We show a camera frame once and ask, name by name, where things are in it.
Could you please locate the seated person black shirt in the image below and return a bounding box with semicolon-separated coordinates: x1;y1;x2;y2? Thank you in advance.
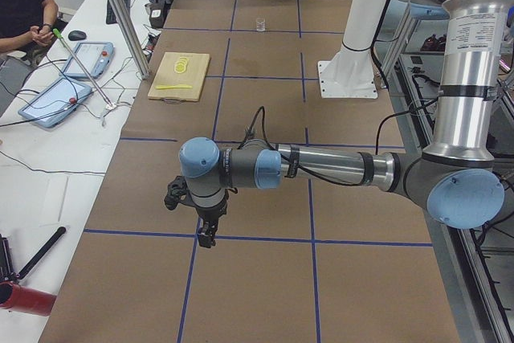
1;0;66;67

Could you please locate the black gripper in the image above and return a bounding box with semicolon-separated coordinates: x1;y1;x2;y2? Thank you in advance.
196;194;228;247

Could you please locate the black handle tool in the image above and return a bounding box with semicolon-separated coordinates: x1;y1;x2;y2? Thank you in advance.
17;227;67;280

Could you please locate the bamboo cutting board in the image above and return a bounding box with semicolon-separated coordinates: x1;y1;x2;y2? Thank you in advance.
148;52;210;102

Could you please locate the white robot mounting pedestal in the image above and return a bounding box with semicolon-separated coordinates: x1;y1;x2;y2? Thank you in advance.
318;0;387;99

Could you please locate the black keyboard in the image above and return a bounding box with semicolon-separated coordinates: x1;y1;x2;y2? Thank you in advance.
105;0;132;25

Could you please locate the blue teach pendant far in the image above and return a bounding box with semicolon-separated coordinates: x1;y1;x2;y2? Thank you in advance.
63;42;114;80

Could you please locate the red cylinder bottle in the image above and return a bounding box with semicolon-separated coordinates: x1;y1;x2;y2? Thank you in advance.
1;282;56;316

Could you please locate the aluminium frame post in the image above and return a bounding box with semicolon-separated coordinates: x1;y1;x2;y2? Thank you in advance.
108;0;149;80

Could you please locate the blue teach pendant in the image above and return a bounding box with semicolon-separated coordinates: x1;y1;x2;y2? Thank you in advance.
18;77;92;129
63;42;114;80

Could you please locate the black computer mouse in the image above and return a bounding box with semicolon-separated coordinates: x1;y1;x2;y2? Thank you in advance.
67;30;87;41

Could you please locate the blue teach pendant near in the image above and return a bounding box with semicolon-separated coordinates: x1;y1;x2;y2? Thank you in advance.
18;77;92;129

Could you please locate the yellow plastic knife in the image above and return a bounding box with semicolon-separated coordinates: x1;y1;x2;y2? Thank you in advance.
155;84;193;90

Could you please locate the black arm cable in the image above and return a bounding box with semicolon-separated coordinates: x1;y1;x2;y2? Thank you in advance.
236;105;278;149

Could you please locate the silver reacher stick green handle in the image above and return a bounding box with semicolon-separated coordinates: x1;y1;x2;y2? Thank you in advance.
52;28;116;111

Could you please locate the clear glass measuring cup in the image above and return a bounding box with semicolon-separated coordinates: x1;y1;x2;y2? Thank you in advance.
255;18;266;32

